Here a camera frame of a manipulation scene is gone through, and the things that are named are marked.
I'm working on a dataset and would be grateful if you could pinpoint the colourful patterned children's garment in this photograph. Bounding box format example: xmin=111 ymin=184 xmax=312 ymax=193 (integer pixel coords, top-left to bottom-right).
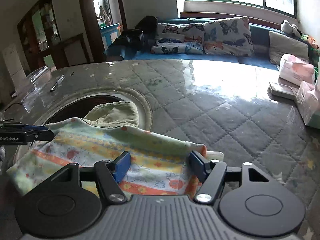
xmin=6 ymin=101 xmax=225 ymax=198

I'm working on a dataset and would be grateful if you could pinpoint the clear plastic food box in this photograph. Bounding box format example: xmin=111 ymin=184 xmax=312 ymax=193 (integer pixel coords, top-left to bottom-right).
xmin=20 ymin=66 xmax=59 ymax=112

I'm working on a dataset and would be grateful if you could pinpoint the white refrigerator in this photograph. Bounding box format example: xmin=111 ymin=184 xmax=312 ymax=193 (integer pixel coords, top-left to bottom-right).
xmin=2 ymin=44 xmax=26 ymax=88

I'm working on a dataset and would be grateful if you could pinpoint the black pen on table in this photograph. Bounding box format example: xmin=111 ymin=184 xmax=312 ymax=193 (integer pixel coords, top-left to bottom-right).
xmin=50 ymin=75 xmax=65 ymax=92

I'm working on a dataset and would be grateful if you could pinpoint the grey quilted star table cover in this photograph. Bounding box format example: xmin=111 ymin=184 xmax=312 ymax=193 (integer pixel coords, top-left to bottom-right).
xmin=4 ymin=60 xmax=319 ymax=239

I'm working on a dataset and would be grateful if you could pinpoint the dark wooden cabinet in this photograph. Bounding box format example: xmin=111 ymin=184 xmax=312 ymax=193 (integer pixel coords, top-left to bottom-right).
xmin=17 ymin=0 xmax=90 ymax=72

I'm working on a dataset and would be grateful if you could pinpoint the flat grey book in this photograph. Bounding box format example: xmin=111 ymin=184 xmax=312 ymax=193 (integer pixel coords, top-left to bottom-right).
xmin=269 ymin=82 xmax=298 ymax=102

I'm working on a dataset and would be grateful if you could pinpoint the blue white storage cabinet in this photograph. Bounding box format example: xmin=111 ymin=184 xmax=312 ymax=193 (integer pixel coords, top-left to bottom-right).
xmin=100 ymin=23 xmax=121 ymax=50

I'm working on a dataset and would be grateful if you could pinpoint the blue sofa bed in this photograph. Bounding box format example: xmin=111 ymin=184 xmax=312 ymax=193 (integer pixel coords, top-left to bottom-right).
xmin=102 ymin=17 xmax=320 ymax=71

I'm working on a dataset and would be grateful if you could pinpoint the folded butterfly print blanket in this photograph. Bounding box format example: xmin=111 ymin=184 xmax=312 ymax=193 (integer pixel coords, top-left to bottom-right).
xmin=151 ymin=23 xmax=204 ymax=55

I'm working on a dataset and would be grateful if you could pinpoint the large butterfly print pillow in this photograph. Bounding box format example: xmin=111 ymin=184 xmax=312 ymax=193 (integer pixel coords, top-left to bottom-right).
xmin=203 ymin=17 xmax=254 ymax=57

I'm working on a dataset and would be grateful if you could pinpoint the black bag on sofa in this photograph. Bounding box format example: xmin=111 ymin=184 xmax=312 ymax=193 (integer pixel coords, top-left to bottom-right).
xmin=117 ymin=15 xmax=158 ymax=53

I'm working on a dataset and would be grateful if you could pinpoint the grey plain cushion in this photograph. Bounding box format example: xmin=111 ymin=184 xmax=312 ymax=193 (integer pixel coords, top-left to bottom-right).
xmin=269 ymin=31 xmax=309 ymax=65

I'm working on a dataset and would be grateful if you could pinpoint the white plush toy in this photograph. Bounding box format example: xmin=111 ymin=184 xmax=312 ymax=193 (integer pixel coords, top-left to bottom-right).
xmin=280 ymin=20 xmax=302 ymax=37

